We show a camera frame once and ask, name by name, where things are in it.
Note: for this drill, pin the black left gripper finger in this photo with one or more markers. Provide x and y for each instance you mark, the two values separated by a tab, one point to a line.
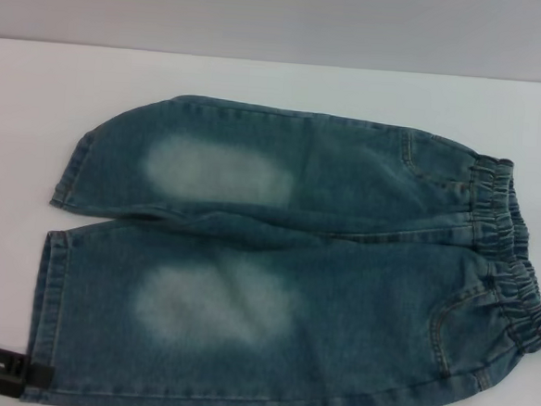
4	363

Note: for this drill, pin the blue denim shorts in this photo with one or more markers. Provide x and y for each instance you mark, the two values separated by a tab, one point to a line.
323	244

